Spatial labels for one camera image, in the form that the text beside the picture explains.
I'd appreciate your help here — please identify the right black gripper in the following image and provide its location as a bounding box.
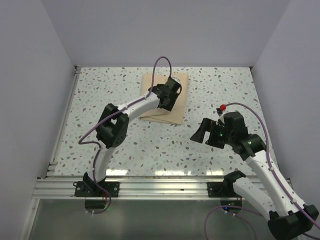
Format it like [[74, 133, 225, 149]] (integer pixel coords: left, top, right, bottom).
[[190, 117, 234, 149]]

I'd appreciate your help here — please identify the beige cloth wrap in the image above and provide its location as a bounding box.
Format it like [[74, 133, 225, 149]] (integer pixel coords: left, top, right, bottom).
[[139, 72, 189, 125]]

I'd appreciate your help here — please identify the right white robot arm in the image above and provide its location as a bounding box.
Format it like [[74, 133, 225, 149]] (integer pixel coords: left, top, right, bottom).
[[190, 111, 319, 240]]

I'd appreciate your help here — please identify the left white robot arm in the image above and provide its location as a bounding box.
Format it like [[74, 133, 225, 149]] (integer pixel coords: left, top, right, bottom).
[[79, 77, 182, 197]]

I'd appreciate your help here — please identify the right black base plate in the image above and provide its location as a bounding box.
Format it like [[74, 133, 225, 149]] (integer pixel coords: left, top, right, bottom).
[[206, 181, 239, 198]]

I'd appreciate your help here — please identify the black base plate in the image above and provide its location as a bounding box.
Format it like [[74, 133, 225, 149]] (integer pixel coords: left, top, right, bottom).
[[72, 181, 120, 198], [206, 181, 239, 198]]

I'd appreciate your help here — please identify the aluminium extrusion rail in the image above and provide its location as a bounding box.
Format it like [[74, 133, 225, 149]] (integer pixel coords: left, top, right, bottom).
[[31, 175, 224, 200]]

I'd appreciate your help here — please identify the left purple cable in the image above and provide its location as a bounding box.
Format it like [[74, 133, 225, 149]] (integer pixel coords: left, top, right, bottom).
[[78, 56, 173, 216]]

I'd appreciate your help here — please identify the purple cable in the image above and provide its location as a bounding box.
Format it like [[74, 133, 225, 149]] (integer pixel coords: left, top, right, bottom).
[[203, 101, 320, 240], [78, 56, 173, 216]]

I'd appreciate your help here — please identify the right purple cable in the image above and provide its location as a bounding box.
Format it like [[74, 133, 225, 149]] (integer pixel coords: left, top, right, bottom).
[[203, 101, 320, 240]]

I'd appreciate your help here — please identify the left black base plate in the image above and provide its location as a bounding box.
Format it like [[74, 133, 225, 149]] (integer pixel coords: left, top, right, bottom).
[[72, 181, 120, 198]]

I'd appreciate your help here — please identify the left side aluminium rail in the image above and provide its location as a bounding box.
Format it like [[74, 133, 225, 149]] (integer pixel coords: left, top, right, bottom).
[[44, 65, 82, 178]]

